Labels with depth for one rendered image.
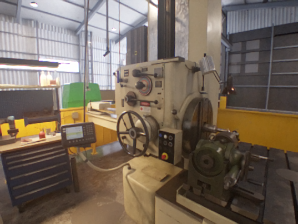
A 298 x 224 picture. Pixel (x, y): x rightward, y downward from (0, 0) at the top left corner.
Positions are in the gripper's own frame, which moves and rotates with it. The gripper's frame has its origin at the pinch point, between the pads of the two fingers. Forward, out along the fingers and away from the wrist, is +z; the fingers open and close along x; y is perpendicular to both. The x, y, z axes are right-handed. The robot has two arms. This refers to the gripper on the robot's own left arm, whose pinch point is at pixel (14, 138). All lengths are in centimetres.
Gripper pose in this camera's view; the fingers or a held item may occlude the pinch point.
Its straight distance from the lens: 268.8
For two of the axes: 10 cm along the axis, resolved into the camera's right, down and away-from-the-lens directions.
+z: 0.0, 9.9, 1.5
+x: 7.2, -1.1, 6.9
